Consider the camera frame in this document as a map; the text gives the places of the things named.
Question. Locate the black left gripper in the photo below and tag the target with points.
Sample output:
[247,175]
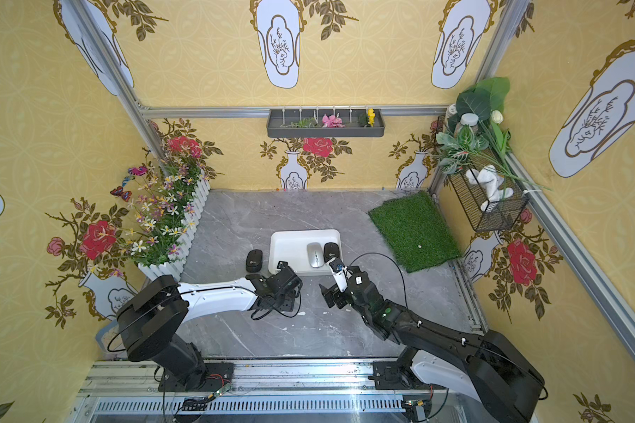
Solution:
[287,278]

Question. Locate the black ribbed mouse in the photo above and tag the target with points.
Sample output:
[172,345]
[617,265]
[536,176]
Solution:
[254,261]
[331,251]

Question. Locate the white plastic storage box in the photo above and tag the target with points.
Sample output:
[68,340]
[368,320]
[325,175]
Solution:
[290,246]

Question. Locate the silver mouse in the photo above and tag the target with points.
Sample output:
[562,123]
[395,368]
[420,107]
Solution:
[315,255]

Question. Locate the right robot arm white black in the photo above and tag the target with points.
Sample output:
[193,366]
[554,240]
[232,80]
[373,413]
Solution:
[488,367]

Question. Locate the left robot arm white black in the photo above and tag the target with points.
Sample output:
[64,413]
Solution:
[148,323]

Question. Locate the green artificial grass mat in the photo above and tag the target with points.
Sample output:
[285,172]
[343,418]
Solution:
[416,232]

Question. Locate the white fence flower planter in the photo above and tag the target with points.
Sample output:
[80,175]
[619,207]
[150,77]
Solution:
[166,203]

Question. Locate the white figurine in basket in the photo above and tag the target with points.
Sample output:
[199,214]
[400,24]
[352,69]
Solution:
[490,181]

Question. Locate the pink flower on shelf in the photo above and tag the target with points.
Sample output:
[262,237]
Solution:
[333,121]

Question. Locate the yellow flower on shelf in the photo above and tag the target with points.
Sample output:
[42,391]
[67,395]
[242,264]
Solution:
[371,117]

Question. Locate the green artificial leaf plant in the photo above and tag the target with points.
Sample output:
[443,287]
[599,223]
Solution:
[474,133]

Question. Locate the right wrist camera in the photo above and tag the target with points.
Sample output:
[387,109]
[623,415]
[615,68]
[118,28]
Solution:
[339,271]

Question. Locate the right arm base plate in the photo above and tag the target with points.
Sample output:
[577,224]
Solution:
[391,376]

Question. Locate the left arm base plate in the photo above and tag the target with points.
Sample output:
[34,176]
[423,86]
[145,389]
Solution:
[208,378]

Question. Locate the black wire basket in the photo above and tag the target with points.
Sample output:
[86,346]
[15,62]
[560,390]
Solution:
[472,196]

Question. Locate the grey wall shelf tray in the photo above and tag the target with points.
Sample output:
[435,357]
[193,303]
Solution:
[306,123]

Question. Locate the aluminium front rail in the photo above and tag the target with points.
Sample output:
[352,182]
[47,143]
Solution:
[275,375]

